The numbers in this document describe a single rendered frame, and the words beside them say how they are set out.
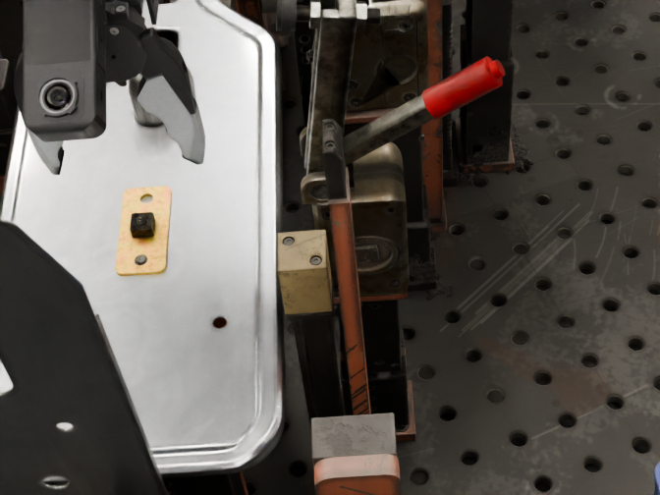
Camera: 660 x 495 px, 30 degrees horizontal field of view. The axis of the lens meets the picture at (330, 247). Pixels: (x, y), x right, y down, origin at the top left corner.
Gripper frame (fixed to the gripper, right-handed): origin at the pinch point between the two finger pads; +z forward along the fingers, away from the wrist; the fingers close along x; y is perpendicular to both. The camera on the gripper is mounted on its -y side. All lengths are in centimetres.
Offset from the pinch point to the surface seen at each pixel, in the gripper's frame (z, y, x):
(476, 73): -7.1, -1.0, -25.0
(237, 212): 7.2, 1.7, -7.0
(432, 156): 24.2, 23.8, -23.3
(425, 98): -4.9, -0.7, -21.6
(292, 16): -13.6, -1.9, -13.4
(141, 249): 7.1, -1.6, 0.1
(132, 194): 6.7, 3.9, 1.2
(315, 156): -1.5, -1.9, -13.8
